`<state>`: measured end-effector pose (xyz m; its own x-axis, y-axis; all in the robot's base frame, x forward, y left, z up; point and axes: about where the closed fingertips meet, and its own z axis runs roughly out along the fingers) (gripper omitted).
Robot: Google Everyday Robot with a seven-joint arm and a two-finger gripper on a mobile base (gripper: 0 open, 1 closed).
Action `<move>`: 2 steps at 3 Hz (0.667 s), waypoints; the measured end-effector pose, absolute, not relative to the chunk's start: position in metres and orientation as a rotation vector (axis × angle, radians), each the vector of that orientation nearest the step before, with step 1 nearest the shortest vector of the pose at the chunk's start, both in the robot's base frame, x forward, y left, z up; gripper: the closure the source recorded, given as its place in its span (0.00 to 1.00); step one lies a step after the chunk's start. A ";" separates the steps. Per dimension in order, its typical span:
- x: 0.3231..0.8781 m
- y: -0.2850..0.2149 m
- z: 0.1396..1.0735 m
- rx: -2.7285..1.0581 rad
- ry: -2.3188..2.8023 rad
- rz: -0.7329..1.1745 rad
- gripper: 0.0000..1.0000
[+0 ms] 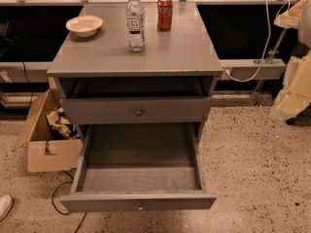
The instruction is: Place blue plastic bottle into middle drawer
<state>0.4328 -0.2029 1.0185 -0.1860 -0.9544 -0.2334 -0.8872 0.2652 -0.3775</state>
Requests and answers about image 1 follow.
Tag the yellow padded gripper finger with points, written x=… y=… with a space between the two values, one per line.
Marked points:
x=296 y=17
x=295 y=96

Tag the clear plastic water bottle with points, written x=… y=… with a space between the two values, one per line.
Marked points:
x=135 y=19

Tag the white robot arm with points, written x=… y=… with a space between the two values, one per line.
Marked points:
x=304 y=34

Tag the closed grey upper drawer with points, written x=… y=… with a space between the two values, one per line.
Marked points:
x=136 y=110

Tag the open grey lower drawer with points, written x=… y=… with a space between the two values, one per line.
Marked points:
x=139 y=167

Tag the metal stand pole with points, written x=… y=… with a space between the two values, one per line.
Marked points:
x=268 y=60

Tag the red soda can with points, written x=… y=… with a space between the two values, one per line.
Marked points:
x=164 y=14

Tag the white ceramic bowl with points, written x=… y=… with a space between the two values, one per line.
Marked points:
x=84 y=26

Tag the crumpled yellow packing scraps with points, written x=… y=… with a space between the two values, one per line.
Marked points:
x=59 y=123

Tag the open cardboard box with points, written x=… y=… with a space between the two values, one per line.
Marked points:
x=46 y=151

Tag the white shoe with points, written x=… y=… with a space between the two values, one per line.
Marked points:
x=6 y=203

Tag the grey wall ledge rail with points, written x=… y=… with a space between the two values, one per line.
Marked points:
x=241 y=69

